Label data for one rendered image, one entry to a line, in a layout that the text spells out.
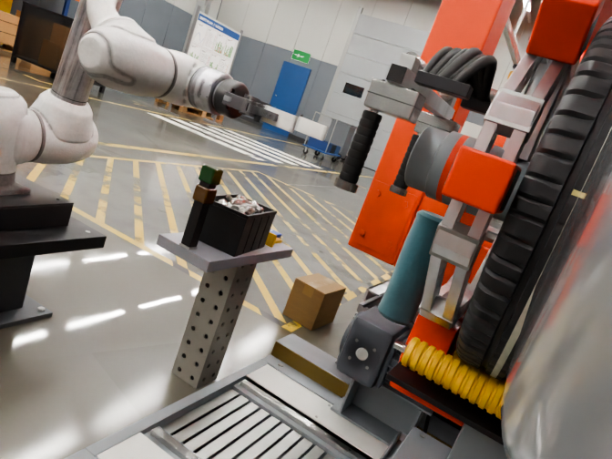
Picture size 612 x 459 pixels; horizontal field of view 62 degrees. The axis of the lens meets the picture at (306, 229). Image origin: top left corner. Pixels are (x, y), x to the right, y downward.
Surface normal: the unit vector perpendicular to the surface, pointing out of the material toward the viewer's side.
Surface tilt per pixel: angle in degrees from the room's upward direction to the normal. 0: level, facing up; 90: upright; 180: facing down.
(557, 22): 125
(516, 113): 90
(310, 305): 90
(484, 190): 90
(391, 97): 90
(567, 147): 77
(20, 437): 0
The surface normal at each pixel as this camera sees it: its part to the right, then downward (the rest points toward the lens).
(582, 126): -0.32, -0.25
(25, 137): 0.87, 0.33
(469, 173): -0.45, 0.04
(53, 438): 0.34, -0.92
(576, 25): -0.56, 0.56
